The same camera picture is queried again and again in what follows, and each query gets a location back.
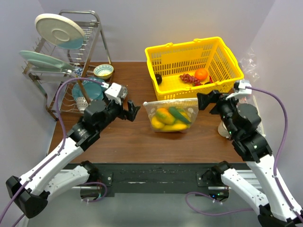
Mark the crumpled clear plastic bag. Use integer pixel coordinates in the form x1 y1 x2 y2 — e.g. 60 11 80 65
238 48 260 83

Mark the teal rimmed yellow bowl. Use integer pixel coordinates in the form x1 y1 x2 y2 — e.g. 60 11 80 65
93 64 114 80

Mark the white paper cup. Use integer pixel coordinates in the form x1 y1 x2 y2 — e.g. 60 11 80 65
217 121 230 139

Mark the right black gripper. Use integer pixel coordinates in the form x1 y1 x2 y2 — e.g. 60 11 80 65
196 89 244 137

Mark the dark avocado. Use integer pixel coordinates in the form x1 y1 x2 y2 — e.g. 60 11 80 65
155 74 162 85

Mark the small blue white bowl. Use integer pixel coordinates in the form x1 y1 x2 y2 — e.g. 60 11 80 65
73 66 83 77

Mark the clear zip top bag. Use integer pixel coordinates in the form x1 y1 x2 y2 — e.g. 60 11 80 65
143 98 198 132

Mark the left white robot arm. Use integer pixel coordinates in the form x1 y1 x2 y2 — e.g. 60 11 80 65
6 100 140 218

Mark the teal scalloped plate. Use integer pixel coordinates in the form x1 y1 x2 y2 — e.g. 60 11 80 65
71 80 106 100

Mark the orange fruit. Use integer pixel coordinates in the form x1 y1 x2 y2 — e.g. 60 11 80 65
195 68 208 80

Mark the white and teal plate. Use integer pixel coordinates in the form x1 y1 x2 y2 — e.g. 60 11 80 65
35 13 86 50

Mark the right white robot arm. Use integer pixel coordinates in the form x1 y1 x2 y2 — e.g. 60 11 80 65
197 90 303 227

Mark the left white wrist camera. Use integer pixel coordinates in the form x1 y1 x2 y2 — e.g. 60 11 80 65
101 82 122 105

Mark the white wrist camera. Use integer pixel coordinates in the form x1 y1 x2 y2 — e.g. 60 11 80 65
225 79 252 100
101 82 122 105

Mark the purple cable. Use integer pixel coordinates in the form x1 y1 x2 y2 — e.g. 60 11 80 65
0 77 106 227
185 87 303 217

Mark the yellow plastic shopping basket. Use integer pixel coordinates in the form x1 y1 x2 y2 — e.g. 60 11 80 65
145 36 244 101

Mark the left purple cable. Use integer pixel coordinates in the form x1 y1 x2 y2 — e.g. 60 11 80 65
0 77 106 227

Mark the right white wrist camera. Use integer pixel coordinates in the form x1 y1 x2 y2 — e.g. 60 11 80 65
225 79 252 100

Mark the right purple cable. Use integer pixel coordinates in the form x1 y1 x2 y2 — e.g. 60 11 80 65
185 87 303 217

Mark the blue patterned cup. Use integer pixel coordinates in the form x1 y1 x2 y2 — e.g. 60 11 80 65
76 97 89 114

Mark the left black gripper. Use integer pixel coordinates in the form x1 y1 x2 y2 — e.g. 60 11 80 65
97 89 140 132

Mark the yellow banana bunch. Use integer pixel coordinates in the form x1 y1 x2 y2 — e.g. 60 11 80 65
151 116 191 132

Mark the steel dish rack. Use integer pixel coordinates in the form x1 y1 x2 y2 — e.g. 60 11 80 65
19 9 112 121

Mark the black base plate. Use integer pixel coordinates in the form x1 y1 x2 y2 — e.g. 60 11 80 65
70 163 239 198

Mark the mango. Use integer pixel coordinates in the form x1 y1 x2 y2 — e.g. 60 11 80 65
155 108 176 125

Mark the red grape bunch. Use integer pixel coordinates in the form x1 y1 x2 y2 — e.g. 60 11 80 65
179 74 201 86

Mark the pale green plate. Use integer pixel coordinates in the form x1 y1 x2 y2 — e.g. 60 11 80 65
19 51 73 70

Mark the black floral patterned bowl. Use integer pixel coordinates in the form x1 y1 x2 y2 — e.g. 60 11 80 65
119 86 128 99

